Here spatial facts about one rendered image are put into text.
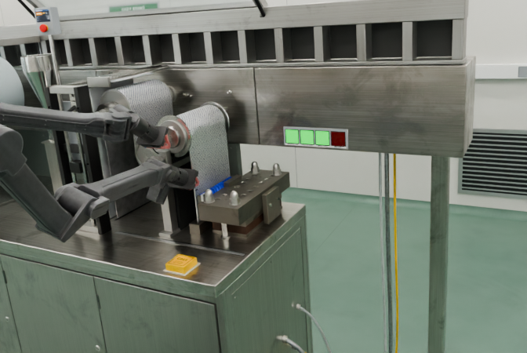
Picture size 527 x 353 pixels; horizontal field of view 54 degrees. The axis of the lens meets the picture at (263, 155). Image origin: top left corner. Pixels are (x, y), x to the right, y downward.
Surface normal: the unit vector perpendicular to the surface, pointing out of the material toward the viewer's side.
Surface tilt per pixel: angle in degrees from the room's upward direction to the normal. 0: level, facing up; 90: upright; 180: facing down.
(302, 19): 90
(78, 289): 90
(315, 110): 90
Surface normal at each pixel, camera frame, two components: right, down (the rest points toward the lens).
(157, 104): 0.89, 0.10
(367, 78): -0.46, 0.28
